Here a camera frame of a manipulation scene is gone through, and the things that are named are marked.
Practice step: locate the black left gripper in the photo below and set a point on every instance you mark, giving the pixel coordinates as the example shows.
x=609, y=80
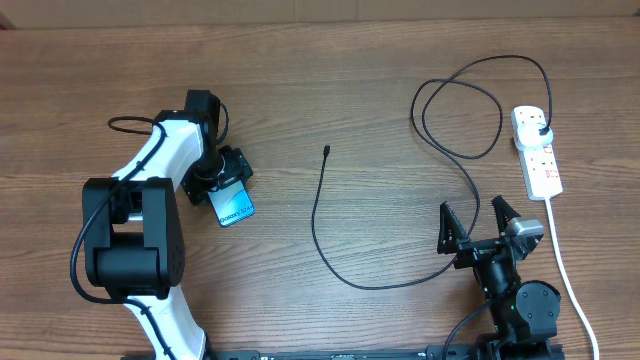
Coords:
x=238, y=167

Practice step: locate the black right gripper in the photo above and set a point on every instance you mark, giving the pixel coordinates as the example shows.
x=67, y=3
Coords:
x=454, y=240

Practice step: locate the blue Galaxy smartphone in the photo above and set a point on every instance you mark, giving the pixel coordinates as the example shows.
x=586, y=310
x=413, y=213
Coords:
x=232, y=204

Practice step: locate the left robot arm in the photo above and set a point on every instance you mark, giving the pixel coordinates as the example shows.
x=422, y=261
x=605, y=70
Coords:
x=130, y=250

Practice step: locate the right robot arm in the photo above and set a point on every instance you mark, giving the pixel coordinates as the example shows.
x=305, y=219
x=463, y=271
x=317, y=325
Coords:
x=524, y=313

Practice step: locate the white charger plug adapter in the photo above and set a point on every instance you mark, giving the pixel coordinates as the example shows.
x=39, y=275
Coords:
x=532, y=136

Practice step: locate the white power strip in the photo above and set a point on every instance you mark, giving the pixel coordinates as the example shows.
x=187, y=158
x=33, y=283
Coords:
x=539, y=166

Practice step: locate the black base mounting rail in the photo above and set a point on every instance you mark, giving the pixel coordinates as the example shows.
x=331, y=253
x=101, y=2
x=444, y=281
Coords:
x=340, y=355

